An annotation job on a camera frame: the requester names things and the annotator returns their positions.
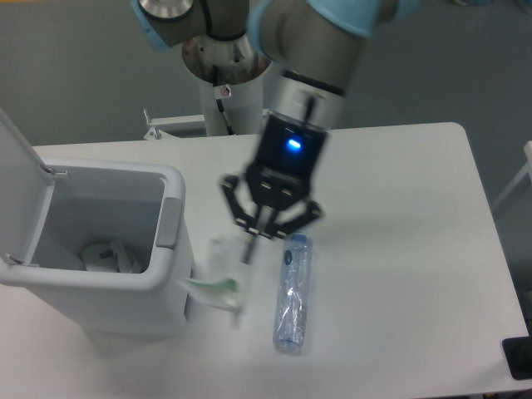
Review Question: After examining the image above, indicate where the white plastic wrapper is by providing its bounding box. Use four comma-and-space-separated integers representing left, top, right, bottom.
178, 234, 254, 329

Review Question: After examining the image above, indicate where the white trash inside can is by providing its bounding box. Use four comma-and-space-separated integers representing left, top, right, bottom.
80, 240, 143, 273

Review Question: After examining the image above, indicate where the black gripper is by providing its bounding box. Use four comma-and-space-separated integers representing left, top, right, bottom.
220, 113, 328, 264

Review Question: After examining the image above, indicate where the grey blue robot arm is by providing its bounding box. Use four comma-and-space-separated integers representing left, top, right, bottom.
131, 1, 417, 239

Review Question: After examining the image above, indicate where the white frame at right edge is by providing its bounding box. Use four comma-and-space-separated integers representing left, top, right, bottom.
491, 141, 531, 219

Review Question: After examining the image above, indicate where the white trash can lid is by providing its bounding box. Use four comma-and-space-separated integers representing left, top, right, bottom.
1, 112, 67, 265

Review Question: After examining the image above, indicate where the clear plastic water bottle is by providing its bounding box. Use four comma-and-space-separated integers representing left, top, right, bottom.
273, 232, 313, 350

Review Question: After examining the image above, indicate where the white trash can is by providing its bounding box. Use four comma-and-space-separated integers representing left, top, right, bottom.
1, 158, 194, 337

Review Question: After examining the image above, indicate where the black device at table edge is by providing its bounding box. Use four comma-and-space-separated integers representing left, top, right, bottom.
502, 336, 531, 381

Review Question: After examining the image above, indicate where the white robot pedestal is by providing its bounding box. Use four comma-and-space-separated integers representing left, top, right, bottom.
142, 32, 273, 140

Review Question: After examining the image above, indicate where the black cable on pedestal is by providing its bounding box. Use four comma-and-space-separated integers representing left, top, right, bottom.
211, 64, 236, 136

